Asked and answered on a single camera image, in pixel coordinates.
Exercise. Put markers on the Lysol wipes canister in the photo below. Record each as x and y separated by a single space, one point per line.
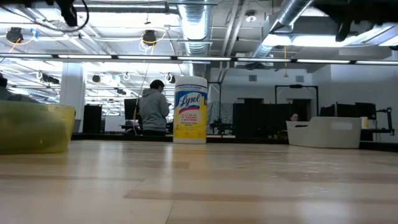
190 109

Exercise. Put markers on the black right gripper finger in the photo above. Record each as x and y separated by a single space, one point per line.
345 11

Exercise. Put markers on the small yellow white canister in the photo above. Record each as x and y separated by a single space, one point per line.
364 123

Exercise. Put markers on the white plastic bin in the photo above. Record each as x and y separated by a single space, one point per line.
323 133

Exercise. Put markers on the black box cabinet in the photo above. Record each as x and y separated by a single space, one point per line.
92 118

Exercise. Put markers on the yellow plastic bin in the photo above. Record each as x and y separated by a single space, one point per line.
37 130

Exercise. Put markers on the person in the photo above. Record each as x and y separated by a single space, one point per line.
154 109
294 117

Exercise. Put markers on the white building column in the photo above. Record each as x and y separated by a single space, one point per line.
72 90

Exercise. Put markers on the grey wall vent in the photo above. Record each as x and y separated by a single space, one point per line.
299 78
252 78

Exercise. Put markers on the ribbed silver air duct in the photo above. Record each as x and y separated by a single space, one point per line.
196 25

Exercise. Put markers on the black aluminium table frame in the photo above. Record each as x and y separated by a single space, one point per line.
109 137

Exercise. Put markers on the black computer monitor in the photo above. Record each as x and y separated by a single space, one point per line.
345 110
130 109
365 111
328 111

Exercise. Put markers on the grey cover sheet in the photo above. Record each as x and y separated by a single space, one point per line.
222 113

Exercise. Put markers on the long ceiling light strip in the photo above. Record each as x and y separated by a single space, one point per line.
202 58

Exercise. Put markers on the smooth silver air duct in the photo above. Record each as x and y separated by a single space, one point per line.
290 11

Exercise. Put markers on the black gantry frame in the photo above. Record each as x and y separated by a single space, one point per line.
297 86

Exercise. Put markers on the black partition panel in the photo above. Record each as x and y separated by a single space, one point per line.
261 121

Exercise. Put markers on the black clamp stand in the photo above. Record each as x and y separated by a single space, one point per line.
389 118

